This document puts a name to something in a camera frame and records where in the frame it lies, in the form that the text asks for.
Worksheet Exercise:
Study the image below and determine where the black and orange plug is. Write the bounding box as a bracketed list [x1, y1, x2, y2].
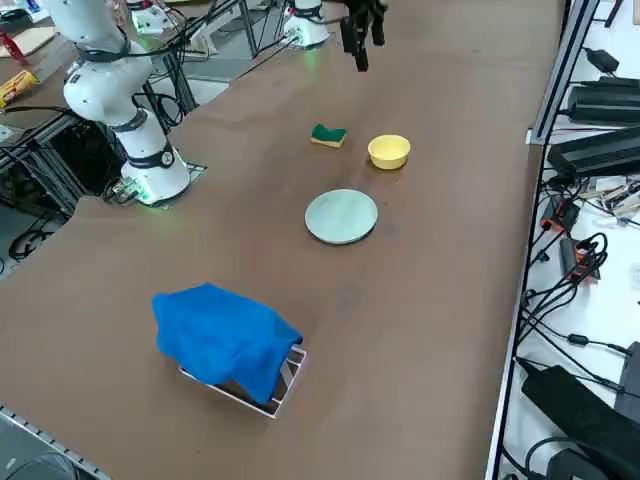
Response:
[559, 237, 609, 284]

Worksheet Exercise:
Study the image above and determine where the pale green plate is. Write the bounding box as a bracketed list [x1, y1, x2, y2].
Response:
[304, 187, 380, 246]

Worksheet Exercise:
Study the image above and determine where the black bag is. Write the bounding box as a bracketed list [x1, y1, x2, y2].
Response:
[522, 364, 640, 480]

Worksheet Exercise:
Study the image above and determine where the small yellow dish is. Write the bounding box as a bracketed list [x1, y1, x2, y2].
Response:
[367, 134, 412, 171]

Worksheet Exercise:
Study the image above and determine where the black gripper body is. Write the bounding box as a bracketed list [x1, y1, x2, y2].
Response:
[347, 0, 389, 21]

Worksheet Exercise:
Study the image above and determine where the brown cardboard sheet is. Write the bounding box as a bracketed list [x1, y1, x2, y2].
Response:
[0, 24, 61, 59]

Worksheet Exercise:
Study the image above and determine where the white metal rack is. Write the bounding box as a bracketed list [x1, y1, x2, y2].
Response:
[178, 344, 309, 419]

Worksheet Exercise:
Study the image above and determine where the blue cloth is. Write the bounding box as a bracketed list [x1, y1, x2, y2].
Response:
[152, 282, 304, 405]

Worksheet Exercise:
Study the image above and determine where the orange and black connector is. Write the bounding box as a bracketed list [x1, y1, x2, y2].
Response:
[539, 197, 581, 234]

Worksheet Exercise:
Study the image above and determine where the long black power supply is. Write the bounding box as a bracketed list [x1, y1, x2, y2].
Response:
[547, 125, 640, 177]

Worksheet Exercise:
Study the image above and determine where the small black power adapter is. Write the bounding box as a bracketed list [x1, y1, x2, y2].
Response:
[584, 48, 621, 74]

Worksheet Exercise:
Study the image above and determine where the red object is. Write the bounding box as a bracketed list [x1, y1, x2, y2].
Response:
[0, 27, 26, 66]

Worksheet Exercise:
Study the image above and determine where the green and yellow sponge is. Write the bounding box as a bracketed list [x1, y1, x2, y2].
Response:
[309, 123, 348, 151]

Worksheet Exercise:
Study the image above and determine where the aluminium frame rail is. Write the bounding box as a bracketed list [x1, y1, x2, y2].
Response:
[0, 404, 111, 480]

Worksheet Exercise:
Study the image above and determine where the aluminium frame post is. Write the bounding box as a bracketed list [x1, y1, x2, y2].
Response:
[529, 0, 601, 146]

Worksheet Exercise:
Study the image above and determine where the yellow snack packet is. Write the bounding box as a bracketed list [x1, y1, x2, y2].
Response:
[0, 69, 40, 109]

